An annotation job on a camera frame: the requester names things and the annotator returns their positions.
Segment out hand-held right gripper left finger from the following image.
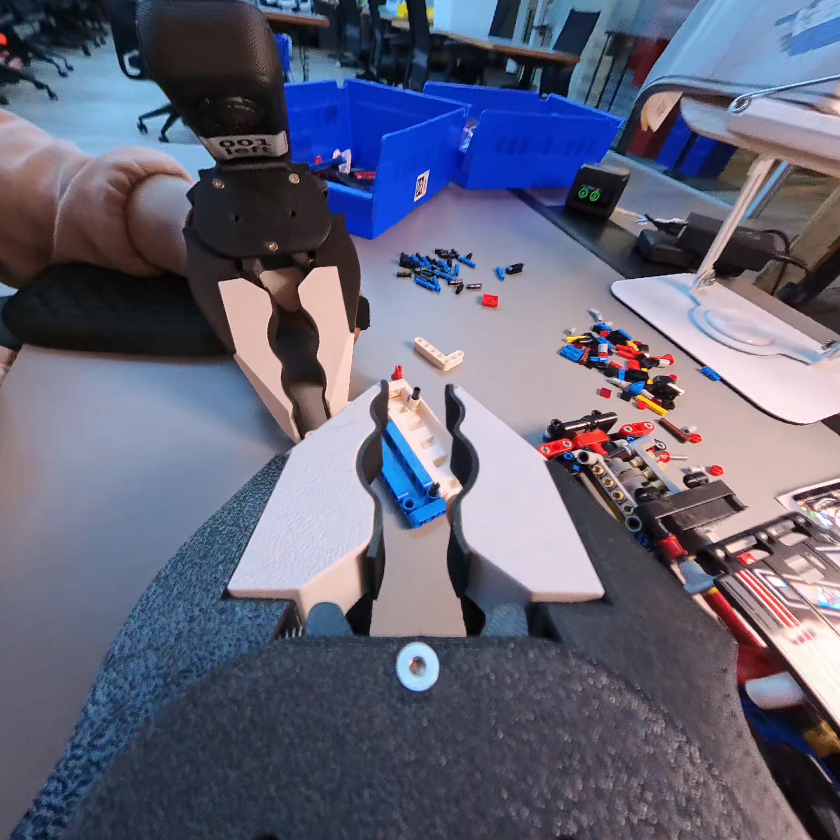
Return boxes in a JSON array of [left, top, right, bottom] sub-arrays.
[[225, 382, 391, 636]]

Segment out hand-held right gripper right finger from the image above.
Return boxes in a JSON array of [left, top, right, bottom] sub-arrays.
[[445, 384, 606, 621]]

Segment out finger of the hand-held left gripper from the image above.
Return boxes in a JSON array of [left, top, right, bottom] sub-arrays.
[[295, 262, 358, 429], [215, 269, 311, 442]]

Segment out blue and white lego assembly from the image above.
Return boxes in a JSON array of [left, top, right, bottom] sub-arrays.
[[373, 366, 464, 530]]

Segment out white L-shaped lego beam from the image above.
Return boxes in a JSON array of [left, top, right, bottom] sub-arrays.
[[413, 337, 466, 373]]

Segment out person's left forearm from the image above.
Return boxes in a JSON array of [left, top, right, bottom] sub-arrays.
[[0, 108, 194, 290]]

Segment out lego pieces in bin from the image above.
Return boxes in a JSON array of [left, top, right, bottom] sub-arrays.
[[311, 150, 380, 186]]

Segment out partly built lego car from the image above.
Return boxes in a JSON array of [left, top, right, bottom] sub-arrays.
[[538, 410, 840, 840]]

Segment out pile of mixed lego pieces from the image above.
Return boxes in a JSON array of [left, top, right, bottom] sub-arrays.
[[558, 308, 686, 417]]

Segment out lego instruction booklet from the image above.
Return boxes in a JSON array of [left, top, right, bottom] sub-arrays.
[[640, 0, 840, 132]]

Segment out person's left hand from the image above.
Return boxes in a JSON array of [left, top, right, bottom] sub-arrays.
[[130, 176, 193, 275]]

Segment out pile of blue black pins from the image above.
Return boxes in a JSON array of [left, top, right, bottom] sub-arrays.
[[397, 248, 526, 294]]

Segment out blue plastic bin with label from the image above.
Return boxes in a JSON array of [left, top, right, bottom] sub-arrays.
[[285, 79, 468, 240]]

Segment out white book stand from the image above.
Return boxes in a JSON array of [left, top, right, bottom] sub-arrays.
[[610, 72, 840, 424]]

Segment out holographic sticker sheet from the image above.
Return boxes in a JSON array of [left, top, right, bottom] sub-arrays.
[[776, 479, 840, 529]]

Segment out black device with green lights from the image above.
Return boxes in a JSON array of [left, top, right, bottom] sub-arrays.
[[564, 163, 632, 217]]

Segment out small black power adapter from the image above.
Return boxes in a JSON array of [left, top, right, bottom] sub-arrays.
[[637, 228, 697, 266]]

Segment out large black power adapter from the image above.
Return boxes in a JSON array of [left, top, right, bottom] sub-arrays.
[[676, 213, 788, 277]]

